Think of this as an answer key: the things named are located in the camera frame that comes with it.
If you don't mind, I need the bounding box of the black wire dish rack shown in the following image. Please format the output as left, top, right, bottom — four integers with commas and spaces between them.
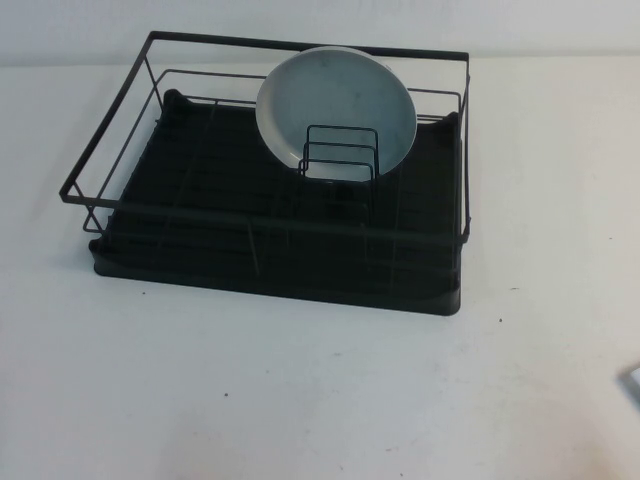
58, 30, 474, 275

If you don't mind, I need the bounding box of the blue grey round plate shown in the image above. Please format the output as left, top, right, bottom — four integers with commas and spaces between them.
255, 45, 419, 183

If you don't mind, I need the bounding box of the black plastic drip tray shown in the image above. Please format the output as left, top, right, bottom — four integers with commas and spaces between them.
86, 88, 464, 319

